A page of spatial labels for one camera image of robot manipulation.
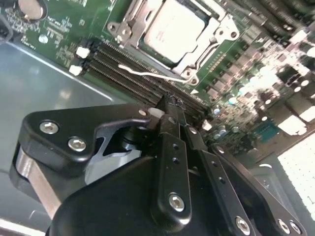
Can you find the thin metal locking lever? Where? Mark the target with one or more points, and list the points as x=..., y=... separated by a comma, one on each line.
x=124, y=67

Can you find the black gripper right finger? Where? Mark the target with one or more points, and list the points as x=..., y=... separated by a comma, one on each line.
x=216, y=174

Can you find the metal socket cover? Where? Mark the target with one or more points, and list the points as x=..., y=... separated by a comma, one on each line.
x=206, y=41

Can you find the square CPU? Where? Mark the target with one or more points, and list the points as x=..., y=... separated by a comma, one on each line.
x=177, y=29

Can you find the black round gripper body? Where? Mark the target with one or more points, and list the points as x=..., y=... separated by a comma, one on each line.
x=110, y=204

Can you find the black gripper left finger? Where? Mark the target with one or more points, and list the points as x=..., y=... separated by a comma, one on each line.
x=103, y=118

